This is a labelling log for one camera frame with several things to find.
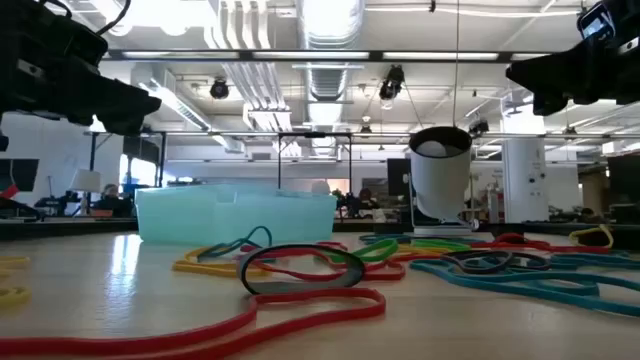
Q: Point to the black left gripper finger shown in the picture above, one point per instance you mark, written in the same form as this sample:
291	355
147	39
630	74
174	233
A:
110	105

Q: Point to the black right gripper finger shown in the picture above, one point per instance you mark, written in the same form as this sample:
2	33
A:
547	104
555	72

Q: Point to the red rubber band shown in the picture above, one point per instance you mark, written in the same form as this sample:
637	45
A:
332	245
550	247
75	346
385	275

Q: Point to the thick yellow rubber band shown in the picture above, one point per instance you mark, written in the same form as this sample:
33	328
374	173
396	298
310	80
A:
607	235

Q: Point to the translucent teal plastic bin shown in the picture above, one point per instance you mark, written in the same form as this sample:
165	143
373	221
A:
225	220

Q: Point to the green rubber band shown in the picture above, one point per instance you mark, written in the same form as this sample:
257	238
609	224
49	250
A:
440	245
380	247

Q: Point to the thin black rubber band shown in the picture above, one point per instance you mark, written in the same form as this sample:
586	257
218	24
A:
480	269

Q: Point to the dark teal rubber band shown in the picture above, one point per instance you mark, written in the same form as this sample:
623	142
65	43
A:
215	252

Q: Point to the black hanging spotlight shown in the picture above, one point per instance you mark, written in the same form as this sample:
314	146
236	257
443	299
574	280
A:
479	127
219	90
391	85

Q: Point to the white pillar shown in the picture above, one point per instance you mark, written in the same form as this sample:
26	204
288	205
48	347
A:
525	175

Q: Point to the lamp with white shade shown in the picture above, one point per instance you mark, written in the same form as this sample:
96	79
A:
86	181

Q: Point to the person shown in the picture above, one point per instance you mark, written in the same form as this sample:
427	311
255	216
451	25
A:
111	192
367	197

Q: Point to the red strip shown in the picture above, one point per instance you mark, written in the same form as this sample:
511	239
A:
9	192

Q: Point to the white cylindrical lamp on stand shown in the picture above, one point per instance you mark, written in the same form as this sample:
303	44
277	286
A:
440	185

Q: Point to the black crossbar with light strips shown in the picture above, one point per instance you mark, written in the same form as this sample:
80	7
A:
375	55

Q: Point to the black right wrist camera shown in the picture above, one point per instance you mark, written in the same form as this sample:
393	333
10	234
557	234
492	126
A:
596	22

